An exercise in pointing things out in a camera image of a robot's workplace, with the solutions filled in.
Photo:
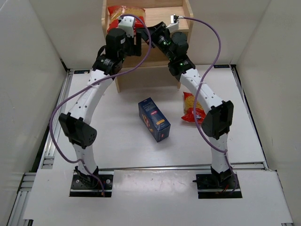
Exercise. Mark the red pasta bag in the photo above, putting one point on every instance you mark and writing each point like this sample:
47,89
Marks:
188,109
116,11

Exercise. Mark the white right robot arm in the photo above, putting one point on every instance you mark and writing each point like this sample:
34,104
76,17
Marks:
218,113

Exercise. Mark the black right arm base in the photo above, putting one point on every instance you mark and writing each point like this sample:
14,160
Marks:
224,185

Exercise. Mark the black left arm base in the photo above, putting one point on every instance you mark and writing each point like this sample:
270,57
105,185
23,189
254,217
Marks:
87,186

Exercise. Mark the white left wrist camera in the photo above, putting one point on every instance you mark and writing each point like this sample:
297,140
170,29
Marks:
127,23

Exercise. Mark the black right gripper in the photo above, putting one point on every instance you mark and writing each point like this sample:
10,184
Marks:
152,31

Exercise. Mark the blue pasta box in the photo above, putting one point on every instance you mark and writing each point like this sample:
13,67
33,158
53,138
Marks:
154,119

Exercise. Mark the aluminium rail frame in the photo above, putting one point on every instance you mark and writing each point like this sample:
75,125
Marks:
153,181

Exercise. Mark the wooden three-tier shelf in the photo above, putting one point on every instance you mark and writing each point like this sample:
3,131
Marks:
155,11

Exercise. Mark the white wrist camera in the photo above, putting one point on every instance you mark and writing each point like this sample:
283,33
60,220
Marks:
127,23
174,25

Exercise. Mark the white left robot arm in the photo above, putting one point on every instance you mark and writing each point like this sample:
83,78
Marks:
76,123

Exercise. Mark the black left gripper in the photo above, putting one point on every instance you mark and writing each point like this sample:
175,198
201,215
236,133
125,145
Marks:
137,44

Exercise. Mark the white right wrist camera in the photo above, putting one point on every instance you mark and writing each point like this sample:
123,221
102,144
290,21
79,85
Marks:
174,25

